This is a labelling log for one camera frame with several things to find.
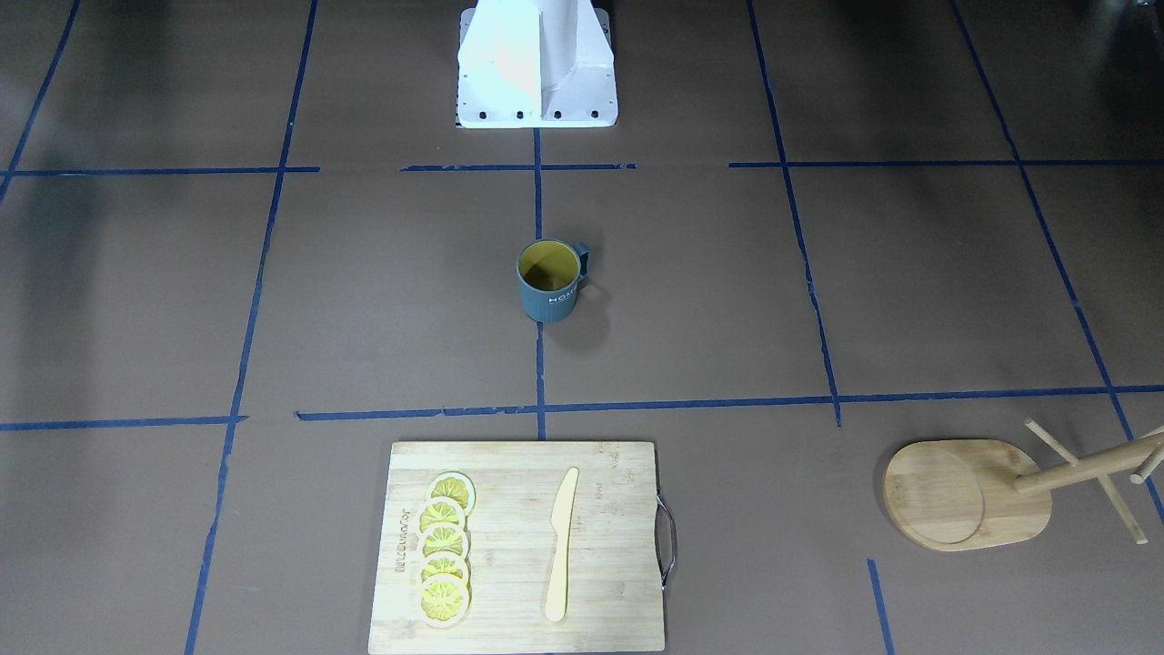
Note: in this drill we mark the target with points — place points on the bamboo cutting board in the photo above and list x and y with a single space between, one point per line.
615 582

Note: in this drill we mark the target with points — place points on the yellow plastic knife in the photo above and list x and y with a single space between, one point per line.
556 599

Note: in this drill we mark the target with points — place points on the dark teal HOME mug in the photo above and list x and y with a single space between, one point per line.
549 273

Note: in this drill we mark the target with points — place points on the wooden cup storage rack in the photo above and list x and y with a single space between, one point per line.
974 493

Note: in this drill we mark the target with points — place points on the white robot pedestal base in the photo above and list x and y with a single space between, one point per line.
536 64

